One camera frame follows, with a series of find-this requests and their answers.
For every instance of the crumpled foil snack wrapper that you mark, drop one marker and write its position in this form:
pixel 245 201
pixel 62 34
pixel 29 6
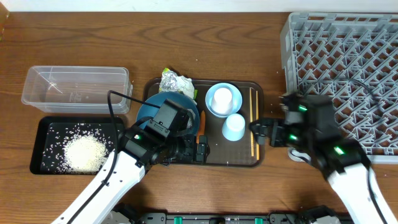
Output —
pixel 172 82

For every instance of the wooden chopstick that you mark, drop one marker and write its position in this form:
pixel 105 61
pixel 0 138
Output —
pixel 251 120
pixel 257 117

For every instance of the light blue small bowl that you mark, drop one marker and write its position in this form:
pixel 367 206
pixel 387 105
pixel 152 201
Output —
pixel 237 98

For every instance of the grey dishwasher rack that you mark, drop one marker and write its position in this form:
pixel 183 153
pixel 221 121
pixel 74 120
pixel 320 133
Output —
pixel 351 58

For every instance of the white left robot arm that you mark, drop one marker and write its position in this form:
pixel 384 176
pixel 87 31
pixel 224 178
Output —
pixel 145 144

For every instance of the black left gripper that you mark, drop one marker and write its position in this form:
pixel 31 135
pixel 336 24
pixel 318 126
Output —
pixel 194 152

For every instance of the dark blue bowl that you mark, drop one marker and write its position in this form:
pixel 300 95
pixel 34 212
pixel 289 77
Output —
pixel 177 98

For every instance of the right wooden chopstick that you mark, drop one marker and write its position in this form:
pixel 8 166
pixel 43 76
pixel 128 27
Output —
pixel 257 117

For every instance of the clear plastic bin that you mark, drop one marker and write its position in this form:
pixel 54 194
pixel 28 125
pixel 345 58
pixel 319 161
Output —
pixel 74 89

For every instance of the left wooden chopstick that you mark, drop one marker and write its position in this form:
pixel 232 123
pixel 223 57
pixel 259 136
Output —
pixel 251 120

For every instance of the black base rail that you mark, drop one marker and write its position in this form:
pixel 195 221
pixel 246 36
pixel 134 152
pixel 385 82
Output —
pixel 319 215

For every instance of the light blue plastic cup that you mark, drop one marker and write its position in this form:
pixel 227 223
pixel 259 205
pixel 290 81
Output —
pixel 234 127

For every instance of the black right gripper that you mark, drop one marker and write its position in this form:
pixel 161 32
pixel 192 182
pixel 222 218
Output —
pixel 264 129

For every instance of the white rice pile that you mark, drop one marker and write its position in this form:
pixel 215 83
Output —
pixel 76 148

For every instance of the black waste tray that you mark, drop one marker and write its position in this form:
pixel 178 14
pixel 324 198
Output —
pixel 44 124

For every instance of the orange carrot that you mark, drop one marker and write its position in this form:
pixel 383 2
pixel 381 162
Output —
pixel 201 129

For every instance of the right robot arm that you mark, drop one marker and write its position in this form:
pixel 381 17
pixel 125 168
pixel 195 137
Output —
pixel 348 170

